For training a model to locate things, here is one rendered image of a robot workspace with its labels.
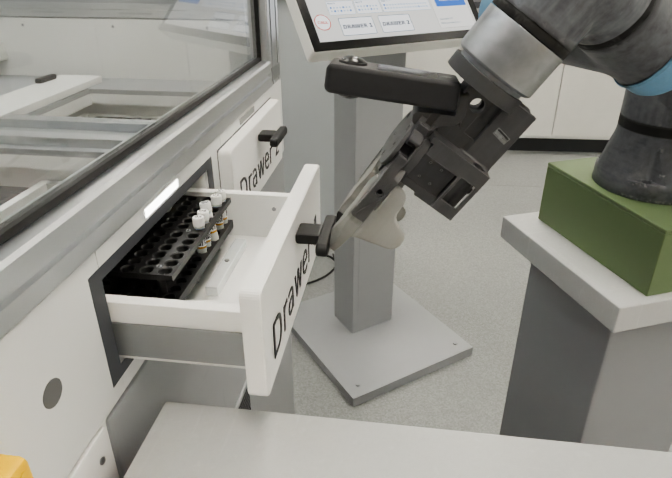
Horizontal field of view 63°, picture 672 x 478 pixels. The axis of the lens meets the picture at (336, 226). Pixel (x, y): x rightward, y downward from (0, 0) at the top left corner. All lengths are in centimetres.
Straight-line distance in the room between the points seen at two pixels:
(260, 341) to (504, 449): 24
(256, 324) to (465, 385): 135
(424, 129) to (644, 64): 19
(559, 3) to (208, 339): 38
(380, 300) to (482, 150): 136
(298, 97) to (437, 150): 177
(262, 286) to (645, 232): 53
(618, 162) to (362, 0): 79
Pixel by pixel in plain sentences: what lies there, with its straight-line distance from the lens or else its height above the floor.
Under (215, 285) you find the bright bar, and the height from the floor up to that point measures 85.
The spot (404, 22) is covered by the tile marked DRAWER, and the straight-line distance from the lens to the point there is 144.
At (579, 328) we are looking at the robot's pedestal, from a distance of 92.
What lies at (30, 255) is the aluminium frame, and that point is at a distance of 41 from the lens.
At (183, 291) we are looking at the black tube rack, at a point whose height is 87.
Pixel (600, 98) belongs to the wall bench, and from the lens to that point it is 375.
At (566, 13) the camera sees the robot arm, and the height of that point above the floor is 112.
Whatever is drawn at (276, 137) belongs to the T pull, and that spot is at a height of 91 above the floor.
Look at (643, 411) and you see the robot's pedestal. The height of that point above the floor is 51.
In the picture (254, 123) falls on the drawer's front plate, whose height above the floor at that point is 93.
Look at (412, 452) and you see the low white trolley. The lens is 54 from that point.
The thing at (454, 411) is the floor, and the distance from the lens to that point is 167.
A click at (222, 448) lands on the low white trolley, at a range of 54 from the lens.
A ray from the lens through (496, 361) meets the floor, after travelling 186.
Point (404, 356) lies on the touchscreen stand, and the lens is 177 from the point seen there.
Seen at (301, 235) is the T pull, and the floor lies 91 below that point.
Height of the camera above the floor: 116
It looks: 27 degrees down
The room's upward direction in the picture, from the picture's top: straight up
